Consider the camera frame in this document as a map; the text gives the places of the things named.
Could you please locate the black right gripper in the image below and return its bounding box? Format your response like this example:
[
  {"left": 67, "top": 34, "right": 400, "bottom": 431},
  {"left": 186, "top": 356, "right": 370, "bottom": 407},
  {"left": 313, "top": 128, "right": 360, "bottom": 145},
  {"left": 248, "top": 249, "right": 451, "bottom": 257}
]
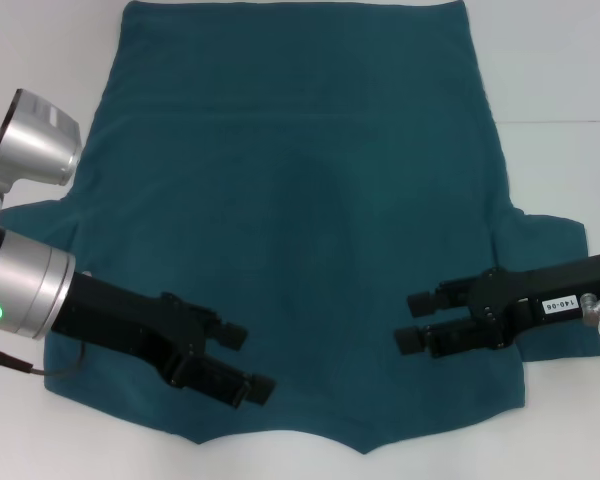
[{"left": 394, "top": 253, "right": 600, "bottom": 359}]

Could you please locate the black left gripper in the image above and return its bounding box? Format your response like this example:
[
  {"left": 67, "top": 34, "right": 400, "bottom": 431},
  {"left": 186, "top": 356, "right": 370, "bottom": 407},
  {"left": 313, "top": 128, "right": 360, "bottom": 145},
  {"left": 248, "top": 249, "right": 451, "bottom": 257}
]
[{"left": 52, "top": 272, "right": 277, "bottom": 410}]

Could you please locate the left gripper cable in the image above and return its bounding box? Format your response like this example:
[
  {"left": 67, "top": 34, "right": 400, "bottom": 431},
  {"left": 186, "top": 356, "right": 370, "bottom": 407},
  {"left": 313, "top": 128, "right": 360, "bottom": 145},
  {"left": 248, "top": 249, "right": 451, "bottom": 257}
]
[{"left": 0, "top": 329, "right": 87, "bottom": 377}]

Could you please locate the blue t-shirt with white print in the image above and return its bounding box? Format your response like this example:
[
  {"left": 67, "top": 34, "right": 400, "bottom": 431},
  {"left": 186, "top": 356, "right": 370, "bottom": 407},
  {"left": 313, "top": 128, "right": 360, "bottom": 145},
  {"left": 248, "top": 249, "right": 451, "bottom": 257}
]
[{"left": 0, "top": 0, "right": 600, "bottom": 442}]

